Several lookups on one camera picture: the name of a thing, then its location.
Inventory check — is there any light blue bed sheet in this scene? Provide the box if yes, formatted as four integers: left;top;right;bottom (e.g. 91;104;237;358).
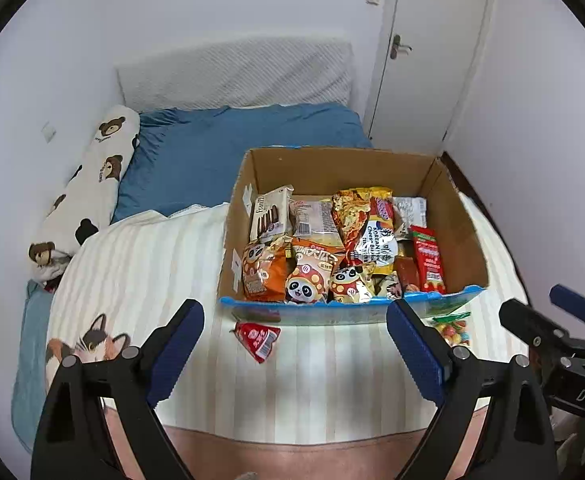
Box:
12;281;54;454

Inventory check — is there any brown snack packet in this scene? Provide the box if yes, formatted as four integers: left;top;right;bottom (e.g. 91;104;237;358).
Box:
394;256;420;294

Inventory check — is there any yellow panda snack bag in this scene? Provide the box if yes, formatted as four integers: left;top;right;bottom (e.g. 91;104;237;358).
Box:
330;264;375;304

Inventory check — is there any orange Cuicuijiao snack bag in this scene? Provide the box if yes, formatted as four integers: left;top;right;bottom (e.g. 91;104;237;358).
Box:
242;235;292;302

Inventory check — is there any cream Franzzi cookie packet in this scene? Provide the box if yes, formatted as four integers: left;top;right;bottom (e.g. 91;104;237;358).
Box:
249;184;294;244

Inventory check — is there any Sedaap instant noodle packet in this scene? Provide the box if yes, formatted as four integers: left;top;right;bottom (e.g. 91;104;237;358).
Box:
331;186;397;275

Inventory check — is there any grey striped headboard cushion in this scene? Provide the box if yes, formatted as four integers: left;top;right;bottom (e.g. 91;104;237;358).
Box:
117;36;353;112

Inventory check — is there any white door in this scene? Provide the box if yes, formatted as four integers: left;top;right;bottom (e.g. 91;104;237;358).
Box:
368;0;491;155

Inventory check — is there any wall socket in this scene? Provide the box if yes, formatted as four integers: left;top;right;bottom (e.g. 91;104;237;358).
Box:
41;122;56;143

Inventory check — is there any pale yellow snack bag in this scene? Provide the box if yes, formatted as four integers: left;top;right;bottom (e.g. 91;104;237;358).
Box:
290;200;344;250

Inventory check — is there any striped cream pink blanket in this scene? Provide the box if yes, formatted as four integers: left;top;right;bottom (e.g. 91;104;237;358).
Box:
44;192;531;480

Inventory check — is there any colourful candy bag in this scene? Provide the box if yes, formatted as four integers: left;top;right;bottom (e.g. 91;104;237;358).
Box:
426;312;471;347

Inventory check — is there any orange white panda snack bag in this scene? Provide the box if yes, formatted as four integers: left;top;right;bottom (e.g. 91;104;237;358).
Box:
285;237;343;304

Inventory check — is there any small red snack packet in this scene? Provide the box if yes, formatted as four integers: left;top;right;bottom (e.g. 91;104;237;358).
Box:
232;322;280;364

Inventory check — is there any bear print bolster pillow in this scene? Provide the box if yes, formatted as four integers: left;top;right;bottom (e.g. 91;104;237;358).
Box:
28;105;140;284

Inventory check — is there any metal door handle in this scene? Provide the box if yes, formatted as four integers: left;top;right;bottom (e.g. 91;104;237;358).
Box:
390;34;413;60

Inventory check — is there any long red snack packet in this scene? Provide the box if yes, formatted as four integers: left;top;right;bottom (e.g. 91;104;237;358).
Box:
411;226;447;295

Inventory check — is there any cardboard box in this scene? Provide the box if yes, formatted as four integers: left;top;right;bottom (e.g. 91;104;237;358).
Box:
218;148;489;325

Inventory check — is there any white Franzzi packet back side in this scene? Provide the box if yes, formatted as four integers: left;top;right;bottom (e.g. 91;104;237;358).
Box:
393;197;428;240

